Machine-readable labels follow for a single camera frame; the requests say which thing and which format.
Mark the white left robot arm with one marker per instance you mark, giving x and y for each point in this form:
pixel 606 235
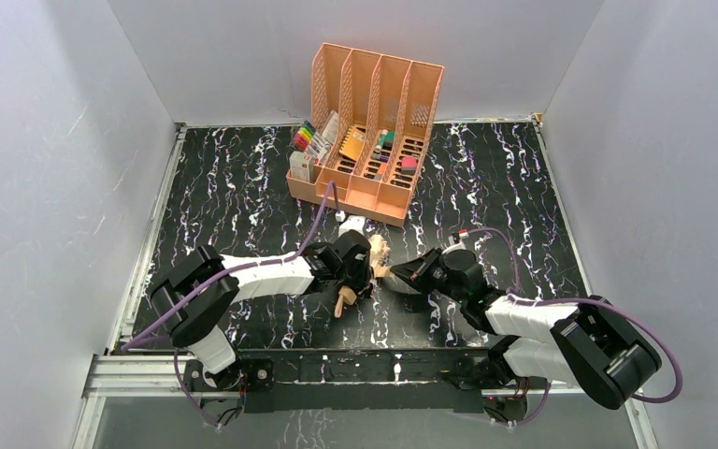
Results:
pixel 194 296

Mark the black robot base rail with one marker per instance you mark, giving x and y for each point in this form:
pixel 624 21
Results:
pixel 461 380

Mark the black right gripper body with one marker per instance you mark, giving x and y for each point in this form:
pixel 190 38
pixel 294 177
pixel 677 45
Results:
pixel 425 270

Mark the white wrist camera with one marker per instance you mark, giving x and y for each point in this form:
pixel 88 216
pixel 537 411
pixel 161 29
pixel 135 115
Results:
pixel 348 223
pixel 457 241

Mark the pink eraser block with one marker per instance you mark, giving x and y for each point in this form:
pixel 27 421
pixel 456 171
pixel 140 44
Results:
pixel 408 165

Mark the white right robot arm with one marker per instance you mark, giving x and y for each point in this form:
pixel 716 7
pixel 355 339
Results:
pixel 583 343

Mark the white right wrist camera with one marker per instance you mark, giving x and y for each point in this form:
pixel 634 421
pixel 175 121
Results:
pixel 457 241

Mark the yellow notebook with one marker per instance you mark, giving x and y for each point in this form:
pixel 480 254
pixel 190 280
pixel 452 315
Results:
pixel 353 144

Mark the colourful marker set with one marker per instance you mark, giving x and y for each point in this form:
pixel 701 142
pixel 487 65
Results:
pixel 303 140

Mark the orange plastic desk organizer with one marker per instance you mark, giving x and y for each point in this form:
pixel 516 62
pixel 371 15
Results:
pixel 394 99

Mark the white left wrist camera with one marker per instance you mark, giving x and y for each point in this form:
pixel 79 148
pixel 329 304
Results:
pixel 348 223

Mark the white red small box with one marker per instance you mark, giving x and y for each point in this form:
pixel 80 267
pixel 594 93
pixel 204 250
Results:
pixel 302 166

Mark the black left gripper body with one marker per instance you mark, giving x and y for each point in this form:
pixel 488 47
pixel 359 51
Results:
pixel 360 267

